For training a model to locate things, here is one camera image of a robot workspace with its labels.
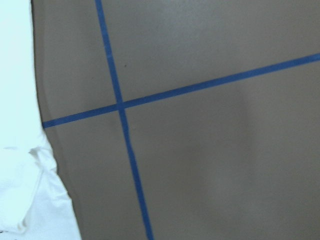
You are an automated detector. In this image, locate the white printed t-shirt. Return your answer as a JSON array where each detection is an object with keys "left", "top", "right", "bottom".
[{"left": 0, "top": 0, "right": 81, "bottom": 240}]

